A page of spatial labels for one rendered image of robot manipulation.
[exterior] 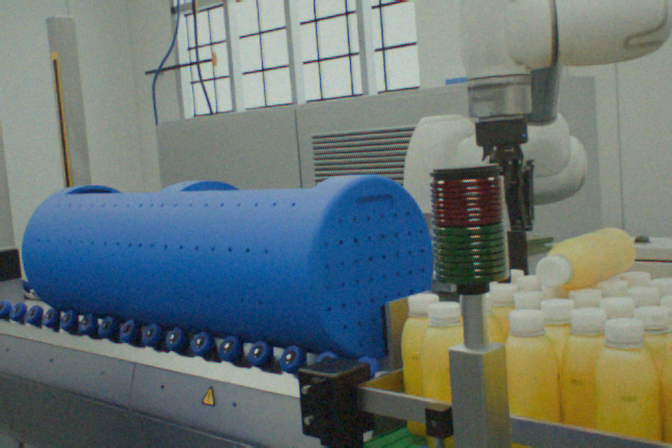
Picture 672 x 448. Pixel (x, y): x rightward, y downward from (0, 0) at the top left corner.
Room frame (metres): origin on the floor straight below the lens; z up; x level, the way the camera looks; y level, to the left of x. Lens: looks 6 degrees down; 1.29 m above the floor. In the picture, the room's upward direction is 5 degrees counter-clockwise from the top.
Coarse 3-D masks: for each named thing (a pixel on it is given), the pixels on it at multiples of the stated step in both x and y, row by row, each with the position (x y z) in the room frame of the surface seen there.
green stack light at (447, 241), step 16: (496, 224) 0.75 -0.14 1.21; (448, 240) 0.75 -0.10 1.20; (464, 240) 0.74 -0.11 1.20; (480, 240) 0.74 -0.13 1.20; (496, 240) 0.75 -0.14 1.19; (448, 256) 0.75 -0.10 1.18; (464, 256) 0.75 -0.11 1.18; (480, 256) 0.74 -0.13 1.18; (496, 256) 0.75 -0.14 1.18; (448, 272) 0.75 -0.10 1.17; (464, 272) 0.74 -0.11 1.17; (480, 272) 0.74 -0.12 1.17; (496, 272) 0.75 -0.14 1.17
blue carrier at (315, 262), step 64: (64, 192) 1.88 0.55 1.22; (192, 192) 1.54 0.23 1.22; (256, 192) 1.42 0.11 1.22; (320, 192) 1.31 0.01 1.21; (384, 192) 1.36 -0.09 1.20; (64, 256) 1.72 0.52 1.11; (128, 256) 1.56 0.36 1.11; (192, 256) 1.43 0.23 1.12; (256, 256) 1.32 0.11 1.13; (320, 256) 1.25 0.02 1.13; (384, 256) 1.35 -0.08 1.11; (128, 320) 1.68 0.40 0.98; (192, 320) 1.49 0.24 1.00; (256, 320) 1.35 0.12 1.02; (320, 320) 1.25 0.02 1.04
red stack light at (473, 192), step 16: (496, 176) 0.76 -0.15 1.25; (432, 192) 0.77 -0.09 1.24; (448, 192) 0.75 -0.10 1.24; (464, 192) 0.74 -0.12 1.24; (480, 192) 0.74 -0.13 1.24; (496, 192) 0.75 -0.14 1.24; (432, 208) 0.77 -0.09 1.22; (448, 208) 0.75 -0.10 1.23; (464, 208) 0.74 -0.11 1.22; (480, 208) 0.74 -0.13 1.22; (496, 208) 0.75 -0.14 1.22; (448, 224) 0.75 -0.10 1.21; (464, 224) 0.74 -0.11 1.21; (480, 224) 0.74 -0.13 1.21
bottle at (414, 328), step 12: (408, 324) 1.13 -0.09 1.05; (420, 324) 1.12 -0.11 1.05; (408, 336) 1.12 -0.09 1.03; (420, 336) 1.11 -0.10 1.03; (408, 348) 1.12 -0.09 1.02; (420, 348) 1.11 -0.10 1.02; (408, 360) 1.12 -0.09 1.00; (420, 360) 1.11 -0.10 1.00; (408, 372) 1.12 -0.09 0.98; (420, 372) 1.11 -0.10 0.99; (408, 384) 1.12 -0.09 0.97; (420, 384) 1.11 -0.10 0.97; (420, 396) 1.11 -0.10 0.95; (420, 432) 1.11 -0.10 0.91
